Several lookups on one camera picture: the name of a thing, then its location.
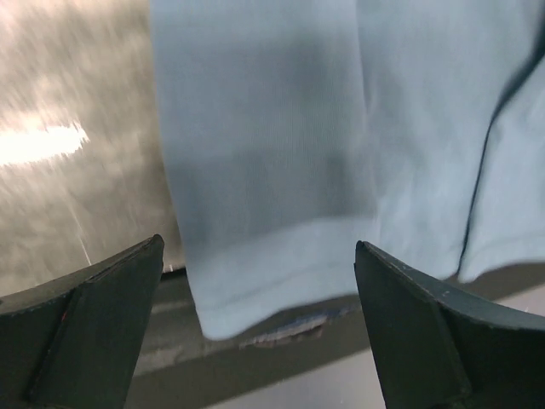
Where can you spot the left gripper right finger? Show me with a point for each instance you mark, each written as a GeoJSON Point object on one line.
{"type": "Point", "coordinates": [437, 346]}

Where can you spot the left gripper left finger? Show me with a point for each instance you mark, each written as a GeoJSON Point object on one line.
{"type": "Point", "coordinates": [74, 342]}

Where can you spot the teal blue t shirt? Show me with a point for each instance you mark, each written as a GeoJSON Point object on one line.
{"type": "Point", "coordinates": [291, 130]}

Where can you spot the black base beam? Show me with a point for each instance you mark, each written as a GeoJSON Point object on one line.
{"type": "Point", "coordinates": [316, 356]}

